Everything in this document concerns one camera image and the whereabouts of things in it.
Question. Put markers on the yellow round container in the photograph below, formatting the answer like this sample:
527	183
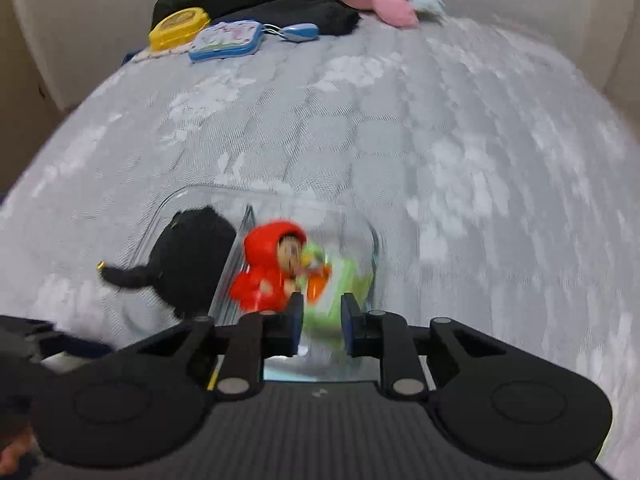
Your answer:
177	27

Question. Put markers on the white cloth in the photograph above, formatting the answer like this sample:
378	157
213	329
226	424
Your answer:
145	54

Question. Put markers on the grey quilted mattress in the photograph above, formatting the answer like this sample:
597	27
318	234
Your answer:
450	160

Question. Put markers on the red hooded toy figure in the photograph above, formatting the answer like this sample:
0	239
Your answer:
270	265

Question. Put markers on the light blue plush toy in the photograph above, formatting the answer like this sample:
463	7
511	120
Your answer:
429	1

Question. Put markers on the black garment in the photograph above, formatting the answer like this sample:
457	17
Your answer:
260	5

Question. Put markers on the blue key fob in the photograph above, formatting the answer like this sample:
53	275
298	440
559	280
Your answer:
299	32

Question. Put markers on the dark blue cloth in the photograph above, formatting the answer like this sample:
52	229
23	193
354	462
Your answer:
131	56

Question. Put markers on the blue white printed tin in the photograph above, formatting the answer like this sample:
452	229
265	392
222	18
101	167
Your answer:
227	40

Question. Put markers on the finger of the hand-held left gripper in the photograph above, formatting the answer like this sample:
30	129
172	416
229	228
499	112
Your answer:
75	347

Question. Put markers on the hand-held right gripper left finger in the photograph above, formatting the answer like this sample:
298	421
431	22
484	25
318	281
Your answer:
296	322

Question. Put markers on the black plush cat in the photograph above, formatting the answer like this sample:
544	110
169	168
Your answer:
192	260

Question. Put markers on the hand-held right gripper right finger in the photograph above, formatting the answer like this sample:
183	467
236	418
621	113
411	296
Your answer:
348	325

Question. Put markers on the pink green toy case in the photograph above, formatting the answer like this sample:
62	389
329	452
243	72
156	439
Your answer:
327	305

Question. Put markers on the clear glass divided container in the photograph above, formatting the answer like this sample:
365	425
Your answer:
280	280

